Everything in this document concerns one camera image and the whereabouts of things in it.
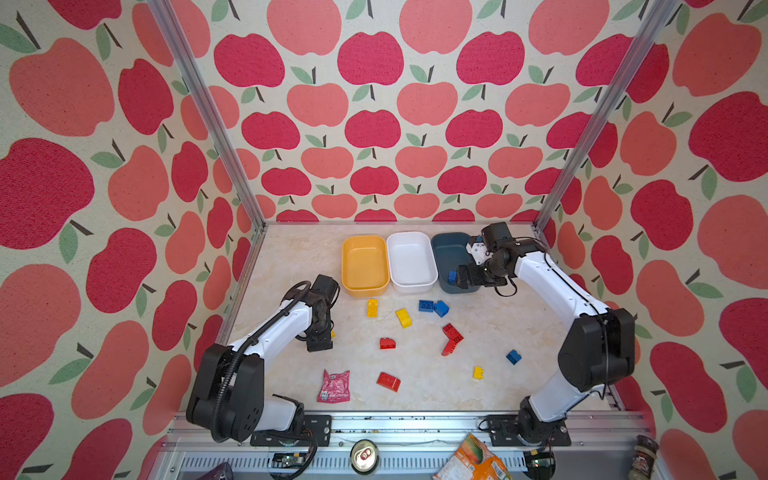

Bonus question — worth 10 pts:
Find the white plastic container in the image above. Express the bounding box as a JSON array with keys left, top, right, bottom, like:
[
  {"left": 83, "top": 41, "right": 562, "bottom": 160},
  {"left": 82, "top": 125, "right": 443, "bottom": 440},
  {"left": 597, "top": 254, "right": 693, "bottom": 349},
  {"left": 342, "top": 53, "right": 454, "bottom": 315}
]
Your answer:
[{"left": 386, "top": 231, "right": 439, "bottom": 294}]

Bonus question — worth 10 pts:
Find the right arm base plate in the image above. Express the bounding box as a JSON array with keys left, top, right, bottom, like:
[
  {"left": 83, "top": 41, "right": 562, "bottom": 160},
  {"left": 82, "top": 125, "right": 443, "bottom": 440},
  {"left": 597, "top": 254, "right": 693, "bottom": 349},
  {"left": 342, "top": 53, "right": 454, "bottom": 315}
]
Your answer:
[{"left": 478, "top": 414, "right": 572, "bottom": 447}]

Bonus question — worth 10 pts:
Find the right aluminium frame post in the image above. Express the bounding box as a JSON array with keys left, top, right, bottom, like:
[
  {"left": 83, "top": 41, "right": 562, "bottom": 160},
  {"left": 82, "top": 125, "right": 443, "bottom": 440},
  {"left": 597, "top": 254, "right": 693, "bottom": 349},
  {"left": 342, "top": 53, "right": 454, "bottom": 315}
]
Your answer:
[{"left": 533, "top": 0, "right": 681, "bottom": 238}]

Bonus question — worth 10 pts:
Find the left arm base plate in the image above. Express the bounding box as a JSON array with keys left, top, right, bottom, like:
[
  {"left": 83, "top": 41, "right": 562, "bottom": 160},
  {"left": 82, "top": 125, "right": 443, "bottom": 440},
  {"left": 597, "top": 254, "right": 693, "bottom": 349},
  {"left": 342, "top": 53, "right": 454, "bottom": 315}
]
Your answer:
[{"left": 250, "top": 414, "right": 333, "bottom": 447}]

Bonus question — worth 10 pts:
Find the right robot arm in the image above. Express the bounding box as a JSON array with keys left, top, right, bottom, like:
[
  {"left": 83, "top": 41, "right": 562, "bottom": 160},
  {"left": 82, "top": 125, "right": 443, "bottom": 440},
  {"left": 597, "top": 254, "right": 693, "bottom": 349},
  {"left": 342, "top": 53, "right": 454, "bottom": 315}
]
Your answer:
[{"left": 449, "top": 237, "right": 635, "bottom": 446}]

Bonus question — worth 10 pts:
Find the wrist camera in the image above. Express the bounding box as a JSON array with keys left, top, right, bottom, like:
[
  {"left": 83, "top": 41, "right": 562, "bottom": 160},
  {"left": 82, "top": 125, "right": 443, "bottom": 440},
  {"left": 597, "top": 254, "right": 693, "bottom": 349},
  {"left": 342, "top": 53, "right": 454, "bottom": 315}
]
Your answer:
[
  {"left": 466, "top": 222, "right": 516, "bottom": 265},
  {"left": 311, "top": 274, "right": 340, "bottom": 306}
]

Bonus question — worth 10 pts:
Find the aluminium frame post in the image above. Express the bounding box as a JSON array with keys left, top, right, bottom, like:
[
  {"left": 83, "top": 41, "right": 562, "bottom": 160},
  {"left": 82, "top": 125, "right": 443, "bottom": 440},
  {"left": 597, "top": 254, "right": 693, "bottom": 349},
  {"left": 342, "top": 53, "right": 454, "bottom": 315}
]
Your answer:
[
  {"left": 533, "top": 0, "right": 681, "bottom": 238},
  {"left": 148, "top": 0, "right": 267, "bottom": 236}
]

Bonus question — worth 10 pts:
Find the red lego brick angled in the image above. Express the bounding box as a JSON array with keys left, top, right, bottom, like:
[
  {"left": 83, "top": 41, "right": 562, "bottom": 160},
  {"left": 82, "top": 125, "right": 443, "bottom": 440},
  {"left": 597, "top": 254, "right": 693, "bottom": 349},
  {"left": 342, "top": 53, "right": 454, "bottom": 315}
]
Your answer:
[{"left": 442, "top": 340, "right": 457, "bottom": 356}]

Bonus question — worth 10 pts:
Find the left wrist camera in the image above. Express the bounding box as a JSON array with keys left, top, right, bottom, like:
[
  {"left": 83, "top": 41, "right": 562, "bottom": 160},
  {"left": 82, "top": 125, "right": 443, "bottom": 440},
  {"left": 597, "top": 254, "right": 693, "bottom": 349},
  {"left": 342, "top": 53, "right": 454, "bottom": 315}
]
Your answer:
[{"left": 311, "top": 274, "right": 340, "bottom": 306}]

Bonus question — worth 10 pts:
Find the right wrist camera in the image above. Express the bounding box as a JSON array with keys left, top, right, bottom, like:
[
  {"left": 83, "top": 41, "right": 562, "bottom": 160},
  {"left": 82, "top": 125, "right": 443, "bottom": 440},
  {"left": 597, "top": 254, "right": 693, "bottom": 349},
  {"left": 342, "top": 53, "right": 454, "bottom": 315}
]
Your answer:
[{"left": 466, "top": 222, "right": 516, "bottom": 265}]

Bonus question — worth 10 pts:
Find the blue flat lego brick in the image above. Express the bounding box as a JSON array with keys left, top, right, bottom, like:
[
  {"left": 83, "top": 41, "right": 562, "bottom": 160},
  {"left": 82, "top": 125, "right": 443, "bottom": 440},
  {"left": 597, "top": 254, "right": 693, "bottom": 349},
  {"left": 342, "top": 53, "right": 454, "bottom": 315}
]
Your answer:
[{"left": 418, "top": 300, "right": 434, "bottom": 312}]

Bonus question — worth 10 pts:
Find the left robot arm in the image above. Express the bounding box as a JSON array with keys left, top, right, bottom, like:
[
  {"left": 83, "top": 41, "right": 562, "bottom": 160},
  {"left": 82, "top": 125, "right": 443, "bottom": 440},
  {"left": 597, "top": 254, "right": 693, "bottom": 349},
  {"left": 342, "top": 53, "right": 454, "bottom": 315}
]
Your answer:
[{"left": 186, "top": 274, "right": 340, "bottom": 443}]

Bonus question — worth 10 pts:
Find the dark glass jar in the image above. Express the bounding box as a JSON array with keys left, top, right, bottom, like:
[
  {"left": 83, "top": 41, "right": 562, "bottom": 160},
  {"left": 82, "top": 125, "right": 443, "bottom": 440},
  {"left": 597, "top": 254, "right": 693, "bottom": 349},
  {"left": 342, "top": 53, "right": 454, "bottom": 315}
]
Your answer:
[{"left": 627, "top": 435, "right": 659, "bottom": 480}]

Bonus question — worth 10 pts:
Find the red lego brick front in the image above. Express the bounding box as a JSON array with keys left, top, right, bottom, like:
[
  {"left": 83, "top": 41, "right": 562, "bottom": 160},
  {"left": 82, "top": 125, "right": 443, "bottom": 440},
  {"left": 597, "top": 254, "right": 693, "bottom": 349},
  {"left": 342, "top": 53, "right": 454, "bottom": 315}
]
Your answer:
[{"left": 376, "top": 372, "right": 401, "bottom": 393}]

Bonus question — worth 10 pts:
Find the yellow plastic container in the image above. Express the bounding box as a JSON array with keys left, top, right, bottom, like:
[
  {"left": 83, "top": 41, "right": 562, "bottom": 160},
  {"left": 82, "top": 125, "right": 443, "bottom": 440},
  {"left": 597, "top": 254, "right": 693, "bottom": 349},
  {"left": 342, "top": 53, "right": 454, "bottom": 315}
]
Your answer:
[{"left": 341, "top": 235, "right": 390, "bottom": 298}]

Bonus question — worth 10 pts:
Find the dark teal plastic container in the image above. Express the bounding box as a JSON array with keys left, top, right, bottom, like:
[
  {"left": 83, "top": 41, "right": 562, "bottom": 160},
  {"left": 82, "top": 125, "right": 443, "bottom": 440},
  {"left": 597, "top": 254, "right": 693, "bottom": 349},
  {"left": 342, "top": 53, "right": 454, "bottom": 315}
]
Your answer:
[{"left": 431, "top": 232, "right": 479, "bottom": 294}]

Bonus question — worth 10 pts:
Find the blue cube lego brick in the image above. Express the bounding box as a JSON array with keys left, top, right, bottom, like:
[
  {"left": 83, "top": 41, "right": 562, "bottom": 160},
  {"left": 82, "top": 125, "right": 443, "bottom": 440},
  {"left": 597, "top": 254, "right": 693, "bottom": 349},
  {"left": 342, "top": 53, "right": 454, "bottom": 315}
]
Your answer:
[{"left": 433, "top": 300, "right": 450, "bottom": 318}]

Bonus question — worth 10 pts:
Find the red curved lego brick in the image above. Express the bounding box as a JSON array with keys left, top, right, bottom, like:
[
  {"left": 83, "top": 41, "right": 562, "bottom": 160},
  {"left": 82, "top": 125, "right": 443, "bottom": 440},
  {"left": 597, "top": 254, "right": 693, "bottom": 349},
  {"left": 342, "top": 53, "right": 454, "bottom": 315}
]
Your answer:
[{"left": 379, "top": 338, "right": 397, "bottom": 350}]

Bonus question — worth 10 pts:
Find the yellow lego brick upright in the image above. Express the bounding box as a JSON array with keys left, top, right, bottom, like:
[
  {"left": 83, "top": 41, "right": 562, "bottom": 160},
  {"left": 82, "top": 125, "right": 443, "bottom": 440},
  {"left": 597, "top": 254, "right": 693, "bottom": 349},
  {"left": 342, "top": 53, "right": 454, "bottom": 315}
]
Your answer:
[{"left": 366, "top": 299, "right": 379, "bottom": 319}]

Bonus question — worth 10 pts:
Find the left aluminium frame post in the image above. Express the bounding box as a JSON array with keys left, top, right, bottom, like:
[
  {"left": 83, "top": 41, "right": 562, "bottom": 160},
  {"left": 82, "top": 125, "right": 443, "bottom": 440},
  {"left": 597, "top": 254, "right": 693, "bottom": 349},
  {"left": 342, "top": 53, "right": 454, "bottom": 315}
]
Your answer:
[{"left": 148, "top": 0, "right": 267, "bottom": 236}]

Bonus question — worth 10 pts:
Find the soda can top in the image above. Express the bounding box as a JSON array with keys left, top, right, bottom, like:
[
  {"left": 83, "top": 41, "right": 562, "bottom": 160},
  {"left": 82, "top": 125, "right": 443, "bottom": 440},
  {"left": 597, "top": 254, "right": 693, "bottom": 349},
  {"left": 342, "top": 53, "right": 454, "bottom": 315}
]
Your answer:
[{"left": 350, "top": 439, "right": 380, "bottom": 475}]

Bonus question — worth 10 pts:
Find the front aluminium rail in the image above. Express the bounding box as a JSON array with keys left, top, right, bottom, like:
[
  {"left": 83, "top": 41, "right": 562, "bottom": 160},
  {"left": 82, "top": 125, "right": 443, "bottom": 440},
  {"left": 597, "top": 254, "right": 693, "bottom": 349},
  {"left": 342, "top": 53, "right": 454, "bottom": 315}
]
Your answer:
[{"left": 167, "top": 410, "right": 652, "bottom": 451}]

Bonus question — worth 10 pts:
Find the yellow curved lego brick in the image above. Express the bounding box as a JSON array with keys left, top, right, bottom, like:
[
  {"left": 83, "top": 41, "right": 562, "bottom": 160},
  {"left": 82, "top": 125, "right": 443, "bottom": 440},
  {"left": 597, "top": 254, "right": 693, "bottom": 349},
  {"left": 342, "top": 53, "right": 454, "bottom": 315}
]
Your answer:
[{"left": 395, "top": 308, "right": 413, "bottom": 329}]

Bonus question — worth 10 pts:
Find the orange snack bag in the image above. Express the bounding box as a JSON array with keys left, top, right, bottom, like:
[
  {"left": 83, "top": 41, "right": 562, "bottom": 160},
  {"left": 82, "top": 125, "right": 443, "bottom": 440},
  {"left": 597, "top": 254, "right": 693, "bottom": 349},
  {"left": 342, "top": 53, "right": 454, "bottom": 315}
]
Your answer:
[{"left": 432, "top": 434, "right": 511, "bottom": 480}]

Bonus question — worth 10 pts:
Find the pink snack packet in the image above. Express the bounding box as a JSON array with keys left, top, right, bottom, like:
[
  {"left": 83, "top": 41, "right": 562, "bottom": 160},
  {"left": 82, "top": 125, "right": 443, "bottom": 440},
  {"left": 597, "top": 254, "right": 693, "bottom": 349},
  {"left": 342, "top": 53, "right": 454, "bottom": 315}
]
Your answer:
[{"left": 317, "top": 370, "right": 351, "bottom": 404}]

